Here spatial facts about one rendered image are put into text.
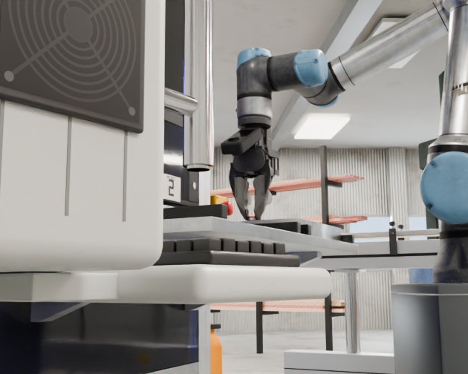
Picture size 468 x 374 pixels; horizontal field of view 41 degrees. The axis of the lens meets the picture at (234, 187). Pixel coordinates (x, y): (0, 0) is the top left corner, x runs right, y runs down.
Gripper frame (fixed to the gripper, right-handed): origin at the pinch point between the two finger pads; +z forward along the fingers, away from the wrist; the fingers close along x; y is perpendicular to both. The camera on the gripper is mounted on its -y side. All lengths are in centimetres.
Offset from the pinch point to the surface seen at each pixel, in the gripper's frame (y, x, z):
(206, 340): 26.2, 25.1, 28.7
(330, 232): 14.5, -12.1, 3.4
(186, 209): -40.0, -9.0, 3.9
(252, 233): -30.3, -14.6, 6.7
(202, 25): -73, -31, -6
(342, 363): 101, 13, 42
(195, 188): 20.6, 25.4, -9.7
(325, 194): 541, 165, -83
